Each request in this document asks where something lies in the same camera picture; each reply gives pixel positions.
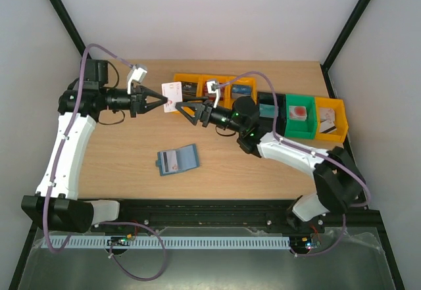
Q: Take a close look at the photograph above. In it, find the blue card stack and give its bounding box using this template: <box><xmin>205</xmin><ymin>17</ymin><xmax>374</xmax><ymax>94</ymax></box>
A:
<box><xmin>231</xmin><ymin>84</ymin><xmax>253</xmax><ymax>99</ymax></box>

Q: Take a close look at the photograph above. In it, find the black frame post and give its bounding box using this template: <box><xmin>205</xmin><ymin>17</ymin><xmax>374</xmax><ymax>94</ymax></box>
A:
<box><xmin>321</xmin><ymin>0</ymin><xmax>387</xmax><ymax>68</ymax></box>
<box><xmin>49</xmin><ymin>0</ymin><xmax>86</xmax><ymax>56</ymax></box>

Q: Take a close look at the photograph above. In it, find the right black frame post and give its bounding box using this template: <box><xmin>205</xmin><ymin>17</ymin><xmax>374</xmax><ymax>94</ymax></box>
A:
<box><xmin>321</xmin><ymin>0</ymin><xmax>387</xmax><ymax>68</ymax></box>

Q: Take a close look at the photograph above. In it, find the left black frame post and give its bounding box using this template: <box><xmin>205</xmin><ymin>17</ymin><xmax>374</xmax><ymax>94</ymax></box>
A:
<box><xmin>49</xmin><ymin>0</ymin><xmax>86</xmax><ymax>56</ymax></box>

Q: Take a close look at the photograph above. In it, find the light blue cable duct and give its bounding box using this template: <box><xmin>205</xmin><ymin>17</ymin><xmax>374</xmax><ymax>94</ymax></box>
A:
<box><xmin>41</xmin><ymin>234</ymin><xmax>291</xmax><ymax>249</ymax></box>

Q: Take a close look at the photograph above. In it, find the green bin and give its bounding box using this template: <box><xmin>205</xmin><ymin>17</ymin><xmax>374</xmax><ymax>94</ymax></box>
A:
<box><xmin>285</xmin><ymin>94</ymin><xmax>318</xmax><ymax>139</ymax></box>

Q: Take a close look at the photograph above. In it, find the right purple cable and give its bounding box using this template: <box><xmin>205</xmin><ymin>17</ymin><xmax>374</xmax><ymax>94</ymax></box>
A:
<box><xmin>213</xmin><ymin>71</ymin><xmax>372</xmax><ymax>258</ymax></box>

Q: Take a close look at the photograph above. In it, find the far right orange bin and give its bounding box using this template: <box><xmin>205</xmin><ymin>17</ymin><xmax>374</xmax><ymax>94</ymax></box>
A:
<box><xmin>314</xmin><ymin>97</ymin><xmax>349</xmax><ymax>143</ymax></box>

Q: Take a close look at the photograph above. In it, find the teal leather card holder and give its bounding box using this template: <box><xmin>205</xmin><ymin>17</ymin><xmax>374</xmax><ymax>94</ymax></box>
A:
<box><xmin>155</xmin><ymin>144</ymin><xmax>200</xmax><ymax>176</ymax></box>

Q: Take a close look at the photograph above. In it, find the black card stack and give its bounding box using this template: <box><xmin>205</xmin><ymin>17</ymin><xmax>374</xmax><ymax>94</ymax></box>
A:
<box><xmin>182</xmin><ymin>82</ymin><xmax>197</xmax><ymax>100</ymax></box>

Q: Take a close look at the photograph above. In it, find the teal card stack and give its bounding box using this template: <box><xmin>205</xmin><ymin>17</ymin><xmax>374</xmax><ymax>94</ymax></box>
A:
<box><xmin>259</xmin><ymin>103</ymin><xmax>279</xmax><ymax>119</ymax></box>

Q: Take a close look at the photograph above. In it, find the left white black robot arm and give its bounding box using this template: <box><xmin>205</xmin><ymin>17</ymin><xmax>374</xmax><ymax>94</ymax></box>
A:
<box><xmin>21</xmin><ymin>59</ymin><xmax>167</xmax><ymax>233</ymax></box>

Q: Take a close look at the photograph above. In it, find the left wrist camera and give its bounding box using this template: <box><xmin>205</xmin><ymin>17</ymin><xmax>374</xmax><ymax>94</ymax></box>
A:
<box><xmin>127</xmin><ymin>64</ymin><xmax>148</xmax><ymax>95</ymax></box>

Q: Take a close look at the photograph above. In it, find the black bin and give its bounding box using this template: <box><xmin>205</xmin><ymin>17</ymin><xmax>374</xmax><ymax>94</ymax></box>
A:
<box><xmin>257</xmin><ymin>91</ymin><xmax>286</xmax><ymax>136</ymax></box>

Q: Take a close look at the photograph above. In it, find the white pink card stack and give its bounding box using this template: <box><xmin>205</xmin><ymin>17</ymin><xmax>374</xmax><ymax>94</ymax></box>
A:
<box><xmin>318</xmin><ymin>107</ymin><xmax>335</xmax><ymax>122</ymax></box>

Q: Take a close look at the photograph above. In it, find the red white card stack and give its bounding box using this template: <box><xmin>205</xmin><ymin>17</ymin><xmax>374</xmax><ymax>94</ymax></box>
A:
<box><xmin>289</xmin><ymin>105</ymin><xmax>307</xmax><ymax>121</ymax></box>

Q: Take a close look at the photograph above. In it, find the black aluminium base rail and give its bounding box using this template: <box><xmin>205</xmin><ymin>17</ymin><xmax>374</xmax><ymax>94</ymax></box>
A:
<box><xmin>74</xmin><ymin>199</ymin><xmax>384</xmax><ymax>235</ymax></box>

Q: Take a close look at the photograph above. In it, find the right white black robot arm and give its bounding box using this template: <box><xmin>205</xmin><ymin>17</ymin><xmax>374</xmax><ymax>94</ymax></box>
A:
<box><xmin>176</xmin><ymin>97</ymin><xmax>364</xmax><ymax>232</ymax></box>

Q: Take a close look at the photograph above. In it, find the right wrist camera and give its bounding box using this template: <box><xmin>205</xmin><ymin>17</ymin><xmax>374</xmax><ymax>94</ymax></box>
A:
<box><xmin>206</xmin><ymin>79</ymin><xmax>220</xmax><ymax>109</ymax></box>

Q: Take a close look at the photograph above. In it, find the white pink credit card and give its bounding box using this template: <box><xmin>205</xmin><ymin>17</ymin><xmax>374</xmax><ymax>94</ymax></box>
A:
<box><xmin>161</xmin><ymin>82</ymin><xmax>183</xmax><ymax>113</ymax></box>
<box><xmin>319</xmin><ymin>120</ymin><xmax>337</xmax><ymax>134</ymax></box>

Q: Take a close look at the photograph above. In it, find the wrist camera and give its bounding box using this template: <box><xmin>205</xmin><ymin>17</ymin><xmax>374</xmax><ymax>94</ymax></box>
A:
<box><xmin>127</xmin><ymin>64</ymin><xmax>148</xmax><ymax>95</ymax></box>
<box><xmin>206</xmin><ymin>79</ymin><xmax>220</xmax><ymax>109</ymax></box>

